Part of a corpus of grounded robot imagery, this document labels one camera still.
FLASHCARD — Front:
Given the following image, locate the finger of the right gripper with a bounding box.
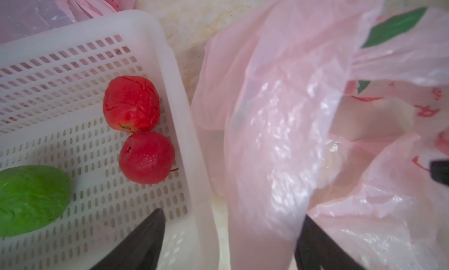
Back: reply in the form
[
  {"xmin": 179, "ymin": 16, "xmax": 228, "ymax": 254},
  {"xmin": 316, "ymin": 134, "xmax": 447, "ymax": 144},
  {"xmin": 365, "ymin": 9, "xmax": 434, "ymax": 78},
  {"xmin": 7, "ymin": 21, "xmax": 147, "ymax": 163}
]
[{"xmin": 430, "ymin": 160, "xmax": 449, "ymax": 187}]

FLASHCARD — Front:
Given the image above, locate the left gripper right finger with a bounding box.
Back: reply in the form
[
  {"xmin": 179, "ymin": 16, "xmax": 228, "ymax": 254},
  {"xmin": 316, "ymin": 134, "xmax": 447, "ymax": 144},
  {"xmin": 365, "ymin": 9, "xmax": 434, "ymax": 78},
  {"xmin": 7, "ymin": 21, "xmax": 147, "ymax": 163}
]
[{"xmin": 295, "ymin": 216, "xmax": 364, "ymax": 270}]

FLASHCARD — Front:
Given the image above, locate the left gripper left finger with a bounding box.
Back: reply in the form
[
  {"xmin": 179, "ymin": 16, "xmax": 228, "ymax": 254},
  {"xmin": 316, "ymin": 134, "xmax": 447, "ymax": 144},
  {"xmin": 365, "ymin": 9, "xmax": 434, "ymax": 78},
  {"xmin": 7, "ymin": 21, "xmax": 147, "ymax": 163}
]
[{"xmin": 92, "ymin": 208, "xmax": 166, "ymax": 270}]

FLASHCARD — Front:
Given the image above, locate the red apple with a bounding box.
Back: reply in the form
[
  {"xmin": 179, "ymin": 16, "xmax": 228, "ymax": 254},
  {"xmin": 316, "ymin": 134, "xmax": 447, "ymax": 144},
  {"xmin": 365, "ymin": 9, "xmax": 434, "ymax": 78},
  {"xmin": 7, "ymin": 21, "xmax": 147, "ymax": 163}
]
[
  {"xmin": 102, "ymin": 76, "xmax": 161, "ymax": 133},
  {"xmin": 118, "ymin": 131, "xmax": 175, "ymax": 185}
]

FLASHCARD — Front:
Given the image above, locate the green apple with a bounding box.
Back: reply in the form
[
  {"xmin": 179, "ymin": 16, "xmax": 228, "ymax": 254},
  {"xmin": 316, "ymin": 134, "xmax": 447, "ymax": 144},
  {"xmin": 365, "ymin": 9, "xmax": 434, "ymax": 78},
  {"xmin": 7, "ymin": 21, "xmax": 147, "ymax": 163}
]
[{"xmin": 1, "ymin": 165, "xmax": 71, "ymax": 237}]

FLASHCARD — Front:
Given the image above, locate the pink plastic bag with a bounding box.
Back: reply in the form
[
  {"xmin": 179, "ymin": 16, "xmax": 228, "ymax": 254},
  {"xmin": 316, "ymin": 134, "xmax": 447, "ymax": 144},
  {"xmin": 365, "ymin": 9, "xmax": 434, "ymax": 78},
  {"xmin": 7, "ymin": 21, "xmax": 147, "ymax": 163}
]
[
  {"xmin": 191, "ymin": 0, "xmax": 449, "ymax": 270},
  {"xmin": 1, "ymin": 0, "xmax": 136, "ymax": 44}
]

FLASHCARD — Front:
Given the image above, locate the white plastic basket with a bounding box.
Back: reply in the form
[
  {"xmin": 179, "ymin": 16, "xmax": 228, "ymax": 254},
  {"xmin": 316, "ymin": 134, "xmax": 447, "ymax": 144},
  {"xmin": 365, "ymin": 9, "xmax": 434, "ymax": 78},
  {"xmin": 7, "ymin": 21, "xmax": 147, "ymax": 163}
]
[{"xmin": 1, "ymin": 10, "xmax": 220, "ymax": 270}]

